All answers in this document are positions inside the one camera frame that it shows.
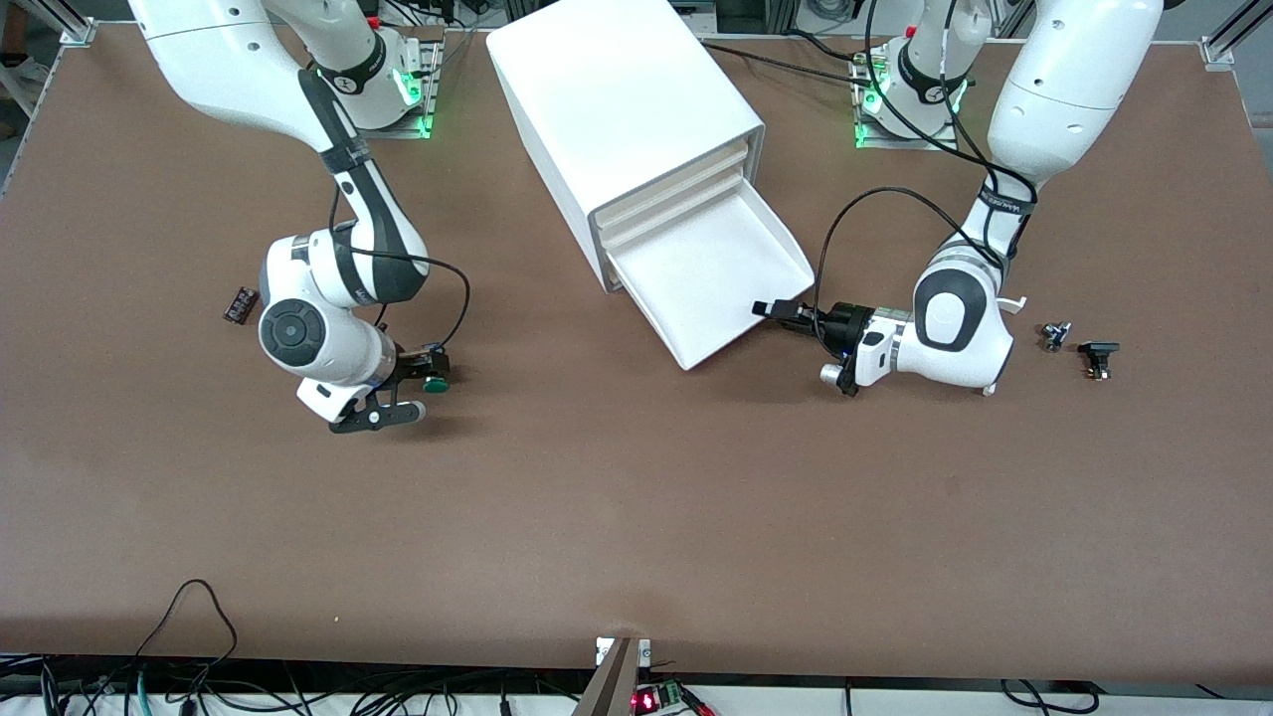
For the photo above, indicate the white closed drawer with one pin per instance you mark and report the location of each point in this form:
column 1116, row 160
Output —
column 681, row 204
column 676, row 179

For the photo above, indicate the dark cylindrical capacitor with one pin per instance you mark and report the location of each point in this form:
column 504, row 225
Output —
column 241, row 304

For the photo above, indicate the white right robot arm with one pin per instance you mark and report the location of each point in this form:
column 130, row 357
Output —
column 239, row 70

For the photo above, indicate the green push button switch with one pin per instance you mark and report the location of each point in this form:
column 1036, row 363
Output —
column 436, row 383

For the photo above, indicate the white curved plastic arc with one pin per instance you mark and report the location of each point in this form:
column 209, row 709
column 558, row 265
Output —
column 1016, row 301

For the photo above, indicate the white drawer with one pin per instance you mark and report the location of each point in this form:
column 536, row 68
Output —
column 676, row 179
column 711, row 268
column 681, row 204

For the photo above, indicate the electronic board with red display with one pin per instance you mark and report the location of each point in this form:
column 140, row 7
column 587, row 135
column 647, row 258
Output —
column 661, row 698

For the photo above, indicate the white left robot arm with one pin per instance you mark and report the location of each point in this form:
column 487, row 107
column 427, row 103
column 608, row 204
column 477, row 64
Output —
column 1064, row 80

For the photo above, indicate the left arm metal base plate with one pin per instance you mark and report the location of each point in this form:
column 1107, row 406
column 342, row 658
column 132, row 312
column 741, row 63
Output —
column 900, row 142

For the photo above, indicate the small silver black component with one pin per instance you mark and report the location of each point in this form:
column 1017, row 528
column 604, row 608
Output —
column 1055, row 335

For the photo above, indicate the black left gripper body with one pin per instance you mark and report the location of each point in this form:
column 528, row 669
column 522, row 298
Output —
column 847, row 322

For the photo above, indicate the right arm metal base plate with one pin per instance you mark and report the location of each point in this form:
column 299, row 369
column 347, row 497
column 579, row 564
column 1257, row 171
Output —
column 423, row 94

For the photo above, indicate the aluminium frame profile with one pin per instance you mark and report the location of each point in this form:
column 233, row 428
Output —
column 1228, row 35
column 70, row 22

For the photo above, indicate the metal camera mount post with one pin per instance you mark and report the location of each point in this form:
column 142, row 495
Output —
column 617, row 681

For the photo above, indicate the white drawer cabinet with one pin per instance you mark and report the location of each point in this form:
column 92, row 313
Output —
column 617, row 89

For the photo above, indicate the black push button part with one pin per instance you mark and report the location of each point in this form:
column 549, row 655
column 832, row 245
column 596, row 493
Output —
column 1097, row 353

